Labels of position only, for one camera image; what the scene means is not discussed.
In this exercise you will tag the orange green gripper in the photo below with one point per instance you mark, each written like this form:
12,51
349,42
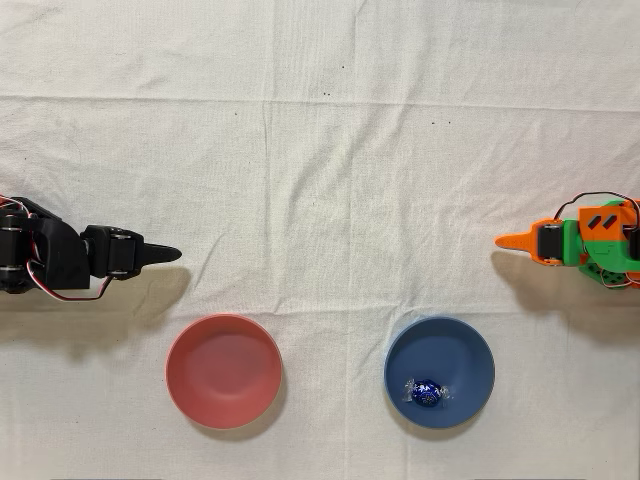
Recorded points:
549,241

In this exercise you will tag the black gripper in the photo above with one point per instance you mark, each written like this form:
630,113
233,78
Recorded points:
121,252

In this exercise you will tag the blue candy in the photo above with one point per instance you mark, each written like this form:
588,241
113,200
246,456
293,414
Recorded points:
425,393

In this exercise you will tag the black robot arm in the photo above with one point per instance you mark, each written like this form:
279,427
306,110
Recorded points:
60,250

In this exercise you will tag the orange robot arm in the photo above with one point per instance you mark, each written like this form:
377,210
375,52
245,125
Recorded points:
607,250

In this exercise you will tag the blue bowl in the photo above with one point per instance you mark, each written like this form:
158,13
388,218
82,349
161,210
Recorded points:
440,350

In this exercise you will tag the pink bowl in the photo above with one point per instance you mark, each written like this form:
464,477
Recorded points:
224,372

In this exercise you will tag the white tablecloth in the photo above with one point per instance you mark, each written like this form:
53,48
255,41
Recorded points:
320,200

